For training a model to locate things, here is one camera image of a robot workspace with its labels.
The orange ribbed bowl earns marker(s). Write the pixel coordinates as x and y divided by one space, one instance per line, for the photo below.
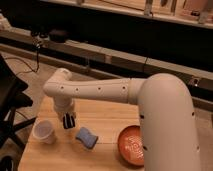
129 145

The blue sponge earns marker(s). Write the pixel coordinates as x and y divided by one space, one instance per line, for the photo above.
88 139

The black office chair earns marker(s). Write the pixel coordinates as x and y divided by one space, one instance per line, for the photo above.
12 98

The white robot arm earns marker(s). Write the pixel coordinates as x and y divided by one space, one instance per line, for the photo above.
165 108

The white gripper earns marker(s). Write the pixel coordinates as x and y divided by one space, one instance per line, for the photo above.
63 106

